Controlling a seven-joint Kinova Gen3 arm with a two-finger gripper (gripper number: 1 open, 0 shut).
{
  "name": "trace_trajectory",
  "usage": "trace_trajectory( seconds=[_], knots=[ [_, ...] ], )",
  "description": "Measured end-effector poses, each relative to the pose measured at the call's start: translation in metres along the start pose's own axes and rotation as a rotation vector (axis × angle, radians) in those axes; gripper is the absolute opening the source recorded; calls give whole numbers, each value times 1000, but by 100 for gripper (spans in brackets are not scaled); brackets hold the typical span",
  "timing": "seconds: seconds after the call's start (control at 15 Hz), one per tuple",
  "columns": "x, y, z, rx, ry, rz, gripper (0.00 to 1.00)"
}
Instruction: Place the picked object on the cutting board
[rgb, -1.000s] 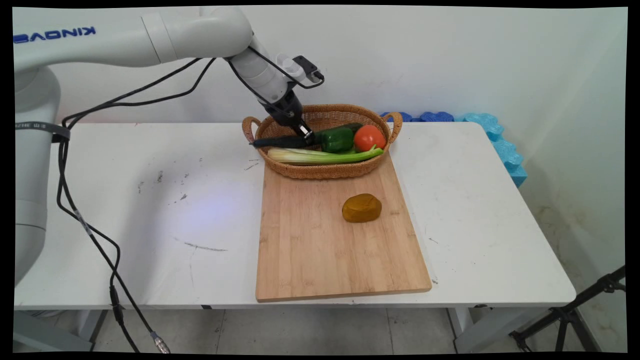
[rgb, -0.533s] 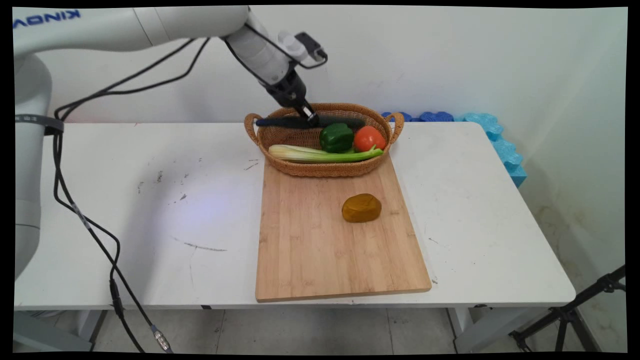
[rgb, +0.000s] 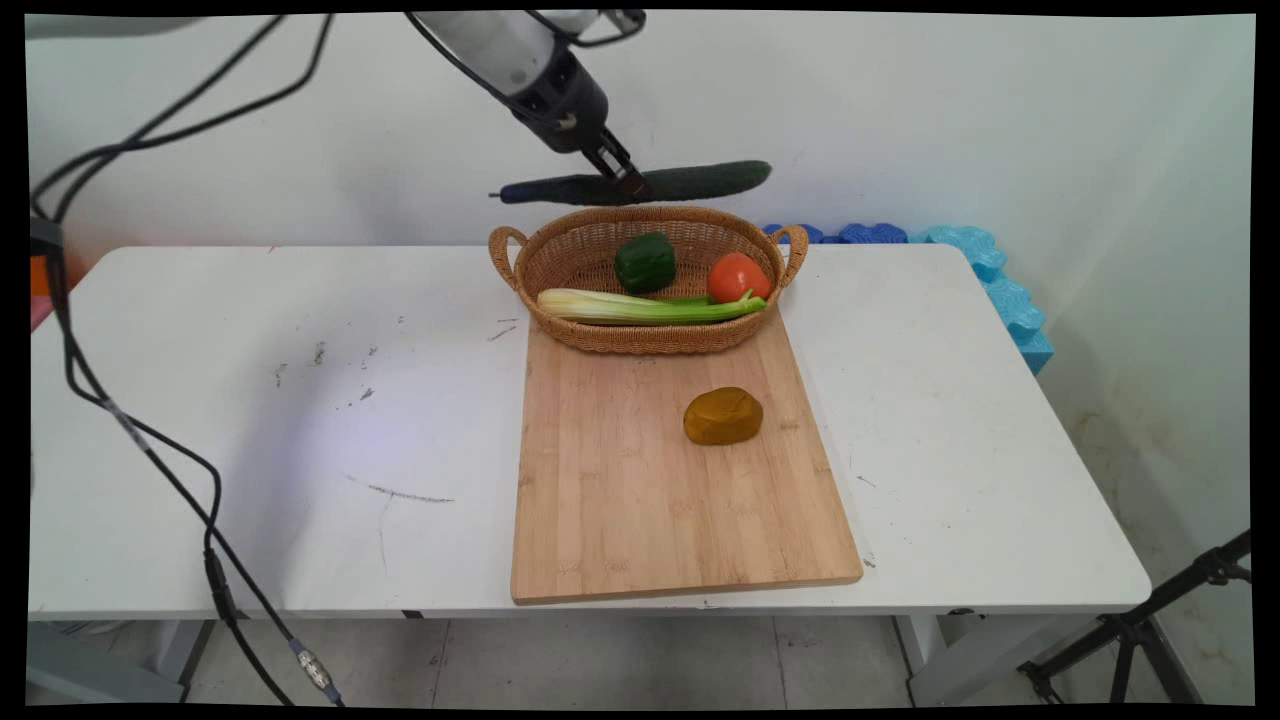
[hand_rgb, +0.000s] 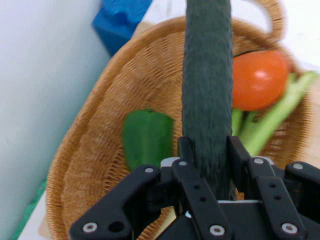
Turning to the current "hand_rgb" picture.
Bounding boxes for green bell pepper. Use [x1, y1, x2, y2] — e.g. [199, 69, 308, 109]
[121, 108, 175, 172]

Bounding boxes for dark green cucumber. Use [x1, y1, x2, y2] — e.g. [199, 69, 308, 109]
[181, 0, 236, 201]

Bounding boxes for red tomato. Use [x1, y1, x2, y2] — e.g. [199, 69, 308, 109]
[231, 49, 290, 112]

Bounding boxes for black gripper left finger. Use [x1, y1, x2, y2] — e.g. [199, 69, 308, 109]
[68, 136, 234, 240]

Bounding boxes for blue plastic block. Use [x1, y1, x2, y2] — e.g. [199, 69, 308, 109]
[91, 0, 154, 58]

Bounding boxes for pale green celery stalk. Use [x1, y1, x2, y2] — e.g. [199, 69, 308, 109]
[231, 70, 320, 157]

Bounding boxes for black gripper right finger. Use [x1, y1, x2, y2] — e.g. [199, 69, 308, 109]
[226, 135, 320, 240]

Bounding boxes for woven wicker basket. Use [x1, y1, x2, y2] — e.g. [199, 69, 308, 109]
[46, 0, 316, 240]

